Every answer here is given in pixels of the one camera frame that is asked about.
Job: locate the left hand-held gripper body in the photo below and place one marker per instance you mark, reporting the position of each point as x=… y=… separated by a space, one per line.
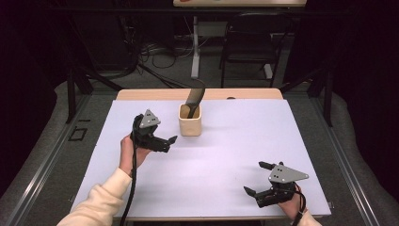
x=147 y=138

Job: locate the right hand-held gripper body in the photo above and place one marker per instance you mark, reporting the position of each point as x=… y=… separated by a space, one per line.
x=284 y=175

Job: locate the beige square cup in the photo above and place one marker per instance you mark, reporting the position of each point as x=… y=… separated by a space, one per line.
x=190 y=125

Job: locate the person's left hand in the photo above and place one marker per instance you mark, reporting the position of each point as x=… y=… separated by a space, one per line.
x=127 y=155

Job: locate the person's right hand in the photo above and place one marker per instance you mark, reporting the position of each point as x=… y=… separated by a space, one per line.
x=295 y=207

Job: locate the white table mat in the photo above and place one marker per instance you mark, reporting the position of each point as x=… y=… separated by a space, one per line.
x=219 y=163

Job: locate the white-legged wooden desk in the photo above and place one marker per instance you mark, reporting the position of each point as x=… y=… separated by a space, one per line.
x=196 y=56

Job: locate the black metal stand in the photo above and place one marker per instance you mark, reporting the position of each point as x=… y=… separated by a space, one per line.
x=327 y=94
x=71 y=94

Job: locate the black folding chair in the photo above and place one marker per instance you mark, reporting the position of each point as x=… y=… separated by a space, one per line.
x=251 y=47

